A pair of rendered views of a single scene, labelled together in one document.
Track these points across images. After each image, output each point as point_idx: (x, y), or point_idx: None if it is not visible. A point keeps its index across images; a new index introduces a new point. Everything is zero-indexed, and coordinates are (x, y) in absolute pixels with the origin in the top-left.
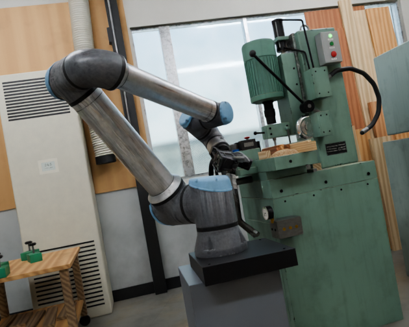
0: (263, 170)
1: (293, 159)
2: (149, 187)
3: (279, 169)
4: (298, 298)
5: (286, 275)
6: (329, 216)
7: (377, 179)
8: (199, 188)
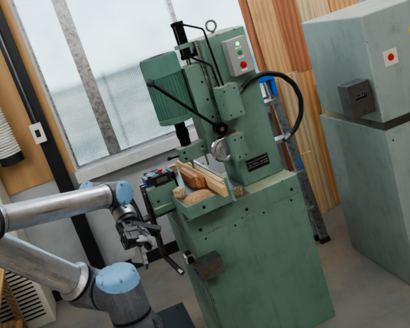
0: (179, 209)
1: (206, 204)
2: (58, 289)
3: (193, 217)
4: (230, 323)
5: (215, 306)
6: (254, 241)
7: (301, 192)
8: (106, 291)
